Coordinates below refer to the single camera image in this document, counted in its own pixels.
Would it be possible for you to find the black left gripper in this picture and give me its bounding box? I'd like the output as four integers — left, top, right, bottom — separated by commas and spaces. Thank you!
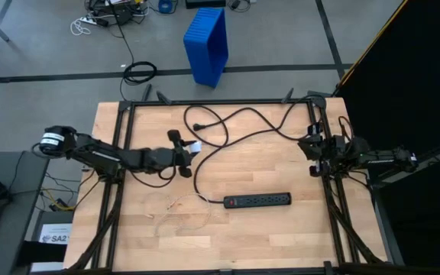
143, 129, 193, 179

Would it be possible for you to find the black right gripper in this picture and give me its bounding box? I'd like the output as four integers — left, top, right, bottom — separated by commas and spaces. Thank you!
297, 122, 347, 178

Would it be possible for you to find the white USB charger block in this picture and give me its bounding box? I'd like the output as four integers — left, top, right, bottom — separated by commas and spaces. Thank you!
184, 141, 203, 155

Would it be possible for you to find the pink clear USB cable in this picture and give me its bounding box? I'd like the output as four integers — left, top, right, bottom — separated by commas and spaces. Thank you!
143, 192, 212, 236

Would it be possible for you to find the black power strip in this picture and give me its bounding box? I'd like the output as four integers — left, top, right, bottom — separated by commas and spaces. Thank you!
223, 192, 293, 209

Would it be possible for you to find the grey metal side stand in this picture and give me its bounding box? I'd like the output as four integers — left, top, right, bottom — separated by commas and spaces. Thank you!
367, 136, 440, 267

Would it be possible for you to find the blue plastic crate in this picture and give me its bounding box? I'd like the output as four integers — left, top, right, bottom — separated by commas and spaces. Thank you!
183, 6, 230, 89

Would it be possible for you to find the black curtain panel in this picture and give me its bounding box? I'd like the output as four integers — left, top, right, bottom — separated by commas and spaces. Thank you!
334, 0, 440, 275

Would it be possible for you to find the pile of black electronics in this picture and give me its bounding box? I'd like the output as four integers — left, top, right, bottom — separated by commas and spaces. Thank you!
85, 0, 149, 27

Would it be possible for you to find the black flat box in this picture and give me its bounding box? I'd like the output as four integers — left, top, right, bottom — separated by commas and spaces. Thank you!
185, 0, 227, 9

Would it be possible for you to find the black power adapter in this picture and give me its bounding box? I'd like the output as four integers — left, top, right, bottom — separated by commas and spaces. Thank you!
227, 0, 257, 11

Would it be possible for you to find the dark grey desk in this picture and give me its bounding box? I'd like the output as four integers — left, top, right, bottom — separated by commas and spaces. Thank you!
0, 150, 51, 275

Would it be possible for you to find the black power strip cord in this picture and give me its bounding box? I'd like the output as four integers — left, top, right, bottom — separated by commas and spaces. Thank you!
183, 94, 327, 205

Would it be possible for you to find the black aluminium table frame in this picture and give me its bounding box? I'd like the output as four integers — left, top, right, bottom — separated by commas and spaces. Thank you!
65, 88, 396, 275

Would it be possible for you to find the black coiled floor cable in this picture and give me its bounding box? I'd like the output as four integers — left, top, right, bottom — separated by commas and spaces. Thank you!
107, 0, 158, 102

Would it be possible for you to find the yellow cable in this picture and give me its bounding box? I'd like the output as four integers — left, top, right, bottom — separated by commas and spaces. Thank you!
40, 179, 102, 212

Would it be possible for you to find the white power strip with cable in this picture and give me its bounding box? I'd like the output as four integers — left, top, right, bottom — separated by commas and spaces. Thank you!
70, 15, 108, 37

